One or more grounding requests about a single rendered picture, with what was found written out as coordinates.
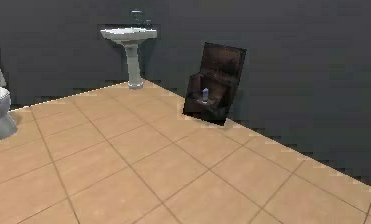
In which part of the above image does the white pedestal sink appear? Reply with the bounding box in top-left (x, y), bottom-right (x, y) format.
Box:
top-left (99, 27), bottom-right (158, 90)

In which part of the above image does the dark sink faucet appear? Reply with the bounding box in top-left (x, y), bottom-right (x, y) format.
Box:
top-left (130, 9), bottom-right (153, 29)

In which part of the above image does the dark brown armchair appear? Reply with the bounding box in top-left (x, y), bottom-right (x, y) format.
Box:
top-left (182, 41), bottom-right (248, 127)

